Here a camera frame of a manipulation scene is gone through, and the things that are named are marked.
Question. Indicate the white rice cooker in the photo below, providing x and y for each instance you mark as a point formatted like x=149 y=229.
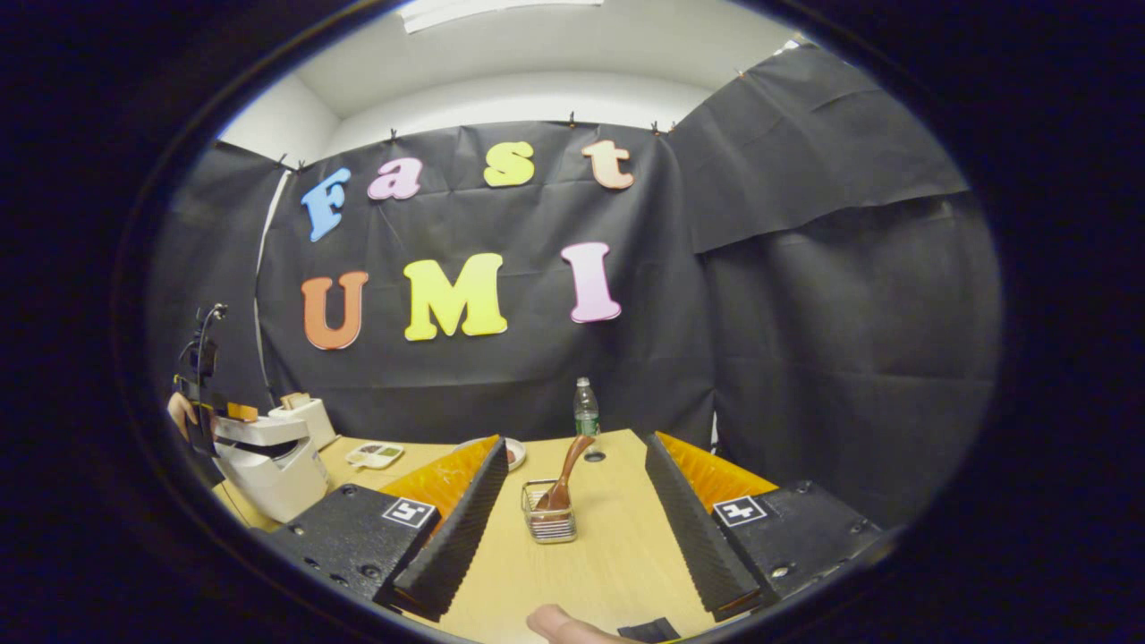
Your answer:
x=273 y=474

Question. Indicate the small ceiling light panel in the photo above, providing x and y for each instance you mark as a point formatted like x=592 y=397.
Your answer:
x=792 y=43

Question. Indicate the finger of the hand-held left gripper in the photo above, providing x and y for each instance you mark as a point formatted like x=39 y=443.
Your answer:
x=241 y=412

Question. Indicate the dark cloth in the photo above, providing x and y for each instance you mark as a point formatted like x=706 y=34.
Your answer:
x=651 y=631

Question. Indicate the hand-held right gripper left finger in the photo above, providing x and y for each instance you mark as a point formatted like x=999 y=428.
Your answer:
x=456 y=537

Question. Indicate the white divided dish of beans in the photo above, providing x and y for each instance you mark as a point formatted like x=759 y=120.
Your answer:
x=376 y=456

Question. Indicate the black backdrop cloth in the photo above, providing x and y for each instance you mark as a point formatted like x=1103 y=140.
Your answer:
x=716 y=313

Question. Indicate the white toaster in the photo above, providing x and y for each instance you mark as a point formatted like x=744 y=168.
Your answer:
x=313 y=425

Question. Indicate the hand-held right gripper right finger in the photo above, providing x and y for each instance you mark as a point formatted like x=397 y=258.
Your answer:
x=698 y=537

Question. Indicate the brown wooden spoon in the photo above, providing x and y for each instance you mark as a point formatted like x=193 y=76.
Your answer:
x=562 y=483

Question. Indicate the long ceiling light panel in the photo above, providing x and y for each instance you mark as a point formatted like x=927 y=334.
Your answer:
x=501 y=12

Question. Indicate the green plastic bottle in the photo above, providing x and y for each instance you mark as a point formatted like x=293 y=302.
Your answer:
x=586 y=411

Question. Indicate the white round plate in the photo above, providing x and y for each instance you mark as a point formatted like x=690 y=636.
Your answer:
x=516 y=454

